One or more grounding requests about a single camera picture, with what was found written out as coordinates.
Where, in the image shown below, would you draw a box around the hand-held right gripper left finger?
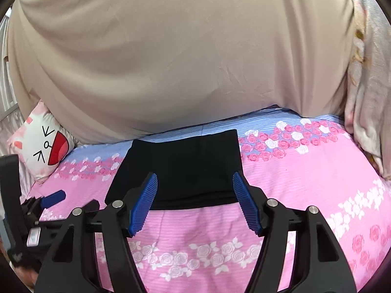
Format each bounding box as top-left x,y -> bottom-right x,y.
33,172 -> 158,293

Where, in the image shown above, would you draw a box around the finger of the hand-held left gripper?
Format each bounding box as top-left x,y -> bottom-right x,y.
21,190 -> 66,220

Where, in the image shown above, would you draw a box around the cartoon face pillow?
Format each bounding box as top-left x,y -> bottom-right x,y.
8,101 -> 78,184

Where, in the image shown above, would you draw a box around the black pants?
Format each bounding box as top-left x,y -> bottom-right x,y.
105,129 -> 245,211

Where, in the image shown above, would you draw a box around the pink floral bedsheet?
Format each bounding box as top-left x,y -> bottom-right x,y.
18,105 -> 391,293

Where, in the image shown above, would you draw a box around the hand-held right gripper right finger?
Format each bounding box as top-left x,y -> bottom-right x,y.
233,171 -> 356,293

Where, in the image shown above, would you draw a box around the beige cloth cover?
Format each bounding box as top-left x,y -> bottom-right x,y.
8,0 -> 356,145

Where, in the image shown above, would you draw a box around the pale floral quilt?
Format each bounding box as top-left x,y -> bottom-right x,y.
344,0 -> 391,179

